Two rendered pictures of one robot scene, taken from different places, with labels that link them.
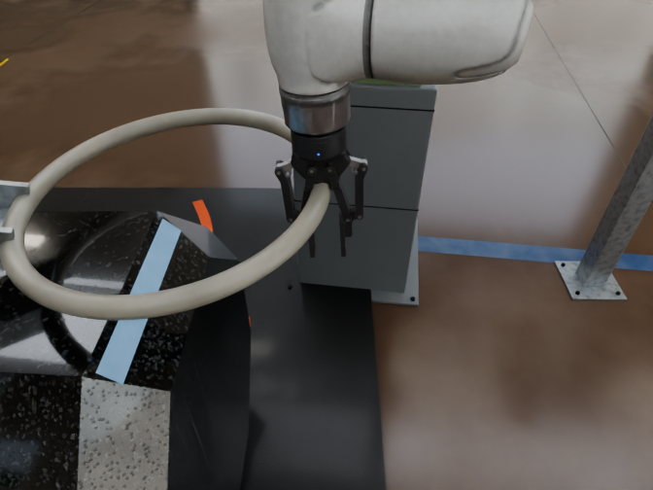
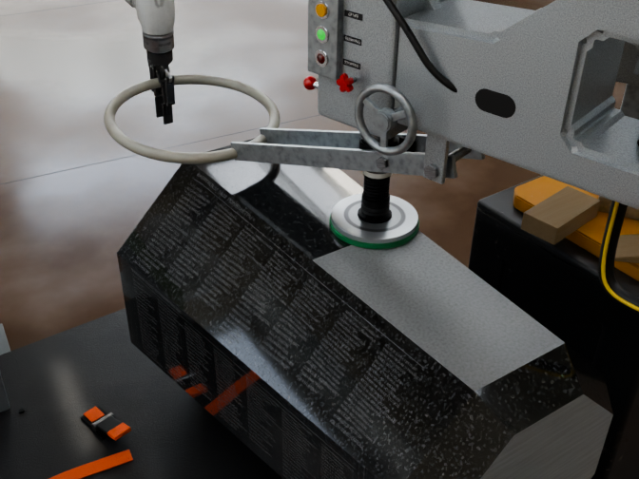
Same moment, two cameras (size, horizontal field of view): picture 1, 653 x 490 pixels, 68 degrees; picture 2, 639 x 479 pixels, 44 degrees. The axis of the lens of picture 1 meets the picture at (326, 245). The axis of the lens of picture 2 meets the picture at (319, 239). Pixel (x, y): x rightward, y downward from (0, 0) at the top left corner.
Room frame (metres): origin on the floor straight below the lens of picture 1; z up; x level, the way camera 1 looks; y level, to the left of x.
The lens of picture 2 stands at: (1.52, 2.11, 1.88)
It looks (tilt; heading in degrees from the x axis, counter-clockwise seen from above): 34 degrees down; 234
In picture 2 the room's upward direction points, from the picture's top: 1 degrees clockwise
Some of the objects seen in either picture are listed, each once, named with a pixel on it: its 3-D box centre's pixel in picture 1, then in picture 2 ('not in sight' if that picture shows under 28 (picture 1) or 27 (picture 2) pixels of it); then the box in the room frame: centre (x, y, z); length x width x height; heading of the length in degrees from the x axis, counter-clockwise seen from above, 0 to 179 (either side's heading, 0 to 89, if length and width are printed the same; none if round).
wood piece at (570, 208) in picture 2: not in sight; (561, 214); (0.00, 1.08, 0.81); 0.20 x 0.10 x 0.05; 7
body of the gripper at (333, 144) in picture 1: (320, 152); (160, 63); (0.59, 0.01, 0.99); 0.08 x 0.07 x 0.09; 89
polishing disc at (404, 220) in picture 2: not in sight; (374, 217); (0.45, 0.86, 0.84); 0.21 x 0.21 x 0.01
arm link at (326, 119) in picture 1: (316, 103); (158, 39); (0.59, 0.01, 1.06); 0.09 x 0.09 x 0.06
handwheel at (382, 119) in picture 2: not in sight; (395, 114); (0.53, 1.01, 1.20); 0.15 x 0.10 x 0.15; 104
